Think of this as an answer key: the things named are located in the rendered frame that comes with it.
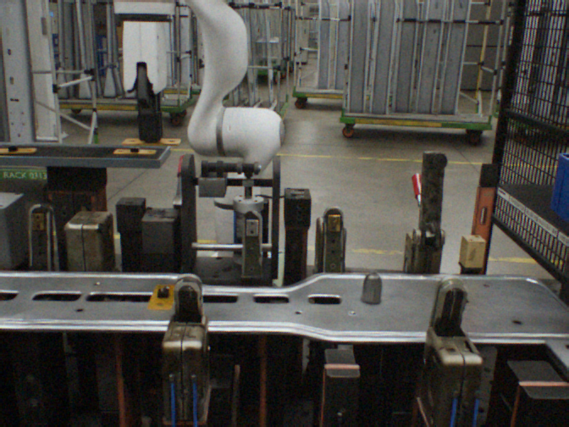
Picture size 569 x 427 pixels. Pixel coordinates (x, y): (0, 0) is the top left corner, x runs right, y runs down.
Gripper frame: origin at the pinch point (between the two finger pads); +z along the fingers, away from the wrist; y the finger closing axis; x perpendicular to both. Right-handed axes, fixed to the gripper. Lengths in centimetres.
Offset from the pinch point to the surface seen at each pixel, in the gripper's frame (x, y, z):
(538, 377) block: 54, 22, 30
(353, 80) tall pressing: 147, -678, 55
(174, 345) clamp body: 5.6, 23.9, 23.5
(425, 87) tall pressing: 243, -682, 63
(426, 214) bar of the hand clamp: 47, -11, 18
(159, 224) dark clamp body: -1.7, -13.4, 20.6
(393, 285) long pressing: 40.0, -2.6, 27.9
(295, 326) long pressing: 21.8, 11.3, 28.1
